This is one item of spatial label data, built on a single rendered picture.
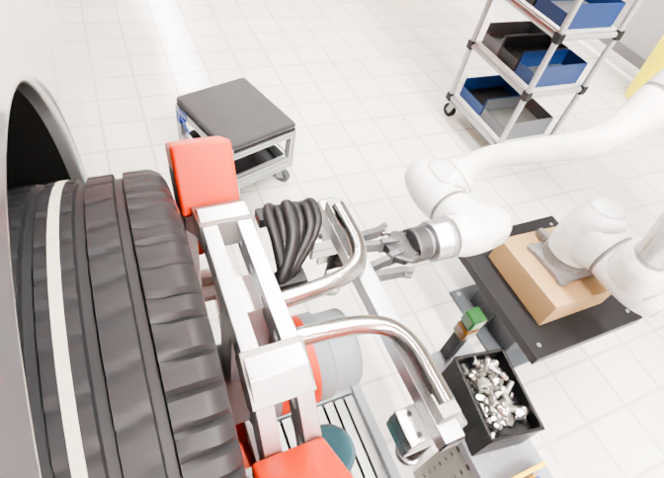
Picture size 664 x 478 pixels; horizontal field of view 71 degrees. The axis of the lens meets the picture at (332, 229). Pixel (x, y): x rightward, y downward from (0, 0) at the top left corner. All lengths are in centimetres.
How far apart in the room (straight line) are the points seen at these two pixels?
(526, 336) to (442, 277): 53
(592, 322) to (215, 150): 150
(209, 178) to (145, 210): 12
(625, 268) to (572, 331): 34
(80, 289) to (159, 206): 12
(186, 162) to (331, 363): 35
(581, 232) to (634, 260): 18
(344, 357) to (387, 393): 101
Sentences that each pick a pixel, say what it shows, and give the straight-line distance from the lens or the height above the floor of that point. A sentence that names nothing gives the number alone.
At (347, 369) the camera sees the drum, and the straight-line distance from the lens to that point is 74.
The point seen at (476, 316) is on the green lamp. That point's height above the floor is 66.
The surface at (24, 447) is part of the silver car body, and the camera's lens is 28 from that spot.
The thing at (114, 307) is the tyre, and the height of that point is 118.
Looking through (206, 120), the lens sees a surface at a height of 34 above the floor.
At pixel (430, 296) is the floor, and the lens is 198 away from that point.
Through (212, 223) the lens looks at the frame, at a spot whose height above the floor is 112.
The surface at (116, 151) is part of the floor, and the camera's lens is 241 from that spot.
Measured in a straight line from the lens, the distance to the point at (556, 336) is 173.
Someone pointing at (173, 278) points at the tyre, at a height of 118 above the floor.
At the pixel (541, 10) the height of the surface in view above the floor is 77.
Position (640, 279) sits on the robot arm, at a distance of 154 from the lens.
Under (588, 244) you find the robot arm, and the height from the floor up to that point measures 58.
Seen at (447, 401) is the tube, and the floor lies 101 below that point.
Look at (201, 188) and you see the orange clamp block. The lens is 61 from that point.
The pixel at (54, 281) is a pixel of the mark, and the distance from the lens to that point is 47.
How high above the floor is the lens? 155
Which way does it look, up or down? 48 degrees down
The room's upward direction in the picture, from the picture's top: 14 degrees clockwise
